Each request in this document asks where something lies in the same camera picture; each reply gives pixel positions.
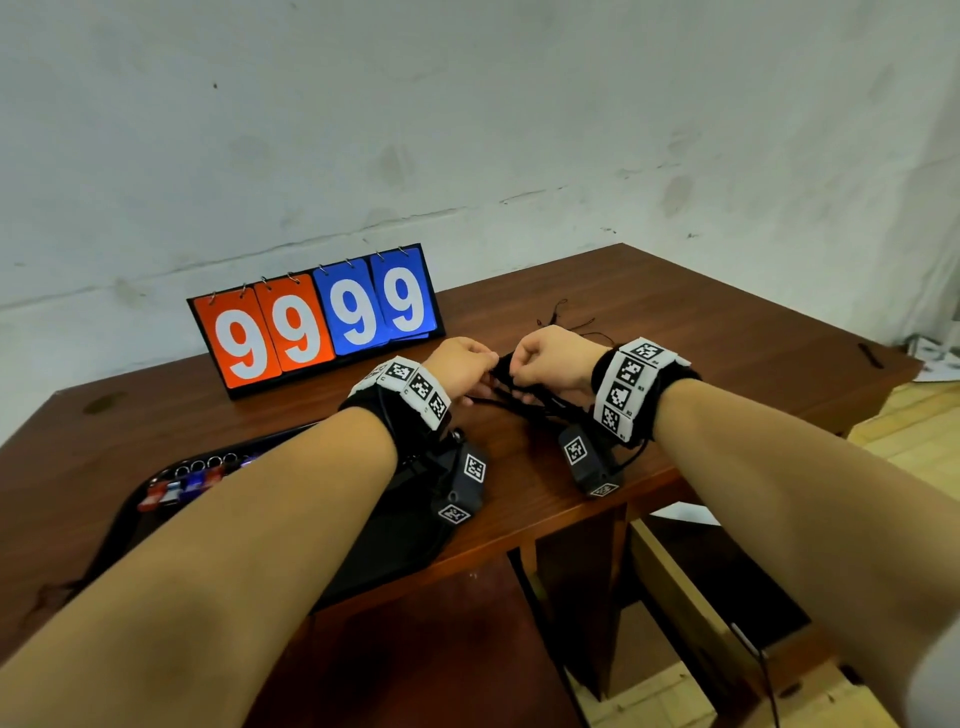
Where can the person's right hand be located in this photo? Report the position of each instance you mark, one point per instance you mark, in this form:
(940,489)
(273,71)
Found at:
(559,360)

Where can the black plastic tray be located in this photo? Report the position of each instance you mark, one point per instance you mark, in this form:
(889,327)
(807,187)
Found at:
(390,532)

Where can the black white marker wristband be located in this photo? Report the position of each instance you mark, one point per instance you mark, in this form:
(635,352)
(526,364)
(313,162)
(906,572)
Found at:
(626,390)
(409,390)

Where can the brown wooden desk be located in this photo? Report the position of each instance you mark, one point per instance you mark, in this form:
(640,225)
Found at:
(712,315)

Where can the orange blue flip scoreboard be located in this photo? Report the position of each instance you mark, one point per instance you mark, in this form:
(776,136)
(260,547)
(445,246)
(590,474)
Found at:
(315,315)

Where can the person's left forearm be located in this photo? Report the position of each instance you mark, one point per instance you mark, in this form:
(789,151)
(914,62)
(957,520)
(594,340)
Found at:
(202,577)

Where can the group of coloured plastic clips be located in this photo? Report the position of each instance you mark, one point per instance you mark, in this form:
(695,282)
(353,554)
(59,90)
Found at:
(187,480)

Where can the person's left hand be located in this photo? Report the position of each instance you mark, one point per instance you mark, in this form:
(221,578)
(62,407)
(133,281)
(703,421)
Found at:
(465,367)

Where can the white shirt sleeve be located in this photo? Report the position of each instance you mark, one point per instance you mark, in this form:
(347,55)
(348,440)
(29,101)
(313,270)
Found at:
(934,682)

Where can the white stand base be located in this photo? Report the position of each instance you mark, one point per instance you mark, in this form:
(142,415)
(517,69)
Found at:
(937,360)

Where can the person's right forearm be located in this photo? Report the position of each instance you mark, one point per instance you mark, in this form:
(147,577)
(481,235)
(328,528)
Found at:
(795,510)

